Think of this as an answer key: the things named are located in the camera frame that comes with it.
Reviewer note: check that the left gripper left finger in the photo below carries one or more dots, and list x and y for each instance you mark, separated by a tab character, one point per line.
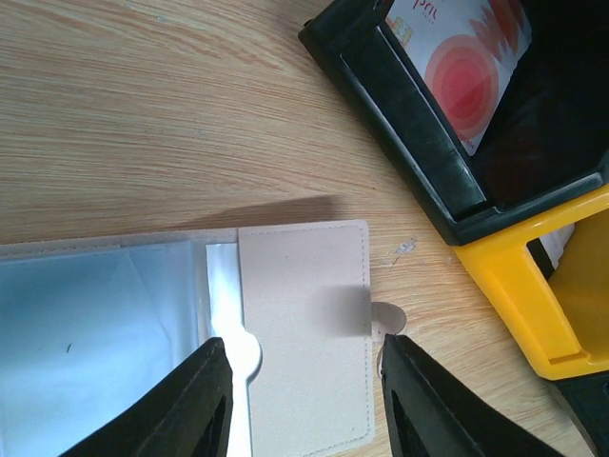
187	414

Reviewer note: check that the beige card holder wallet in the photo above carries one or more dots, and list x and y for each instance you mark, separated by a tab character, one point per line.
89	326

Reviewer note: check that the black bin with red cards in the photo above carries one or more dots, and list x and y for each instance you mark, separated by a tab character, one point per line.
546	144

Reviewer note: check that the stack of red white cards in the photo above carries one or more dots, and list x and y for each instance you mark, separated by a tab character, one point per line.
466	53

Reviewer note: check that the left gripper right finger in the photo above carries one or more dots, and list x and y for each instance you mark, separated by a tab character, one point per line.
429	412

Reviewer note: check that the yellow bin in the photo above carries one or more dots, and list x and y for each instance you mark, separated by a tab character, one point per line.
560	323

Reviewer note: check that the black bin with teal cards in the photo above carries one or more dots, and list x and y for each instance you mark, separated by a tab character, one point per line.
586	400

